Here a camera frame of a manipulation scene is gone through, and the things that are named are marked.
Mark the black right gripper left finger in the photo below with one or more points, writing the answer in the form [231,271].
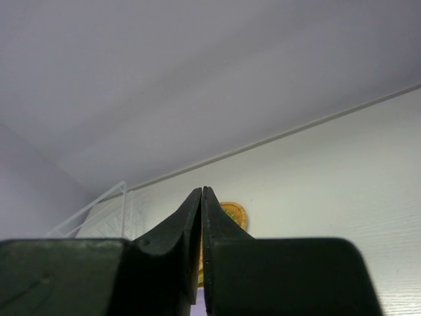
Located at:
[155,274]

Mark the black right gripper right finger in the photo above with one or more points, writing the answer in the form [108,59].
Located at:
[292,276]

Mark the woven bamboo square plate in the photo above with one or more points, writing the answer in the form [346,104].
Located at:
[244,227]

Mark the small woven bamboo plate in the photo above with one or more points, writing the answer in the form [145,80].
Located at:
[234,213]

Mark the clear wire dish rack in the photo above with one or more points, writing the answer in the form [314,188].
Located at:
[118,213]

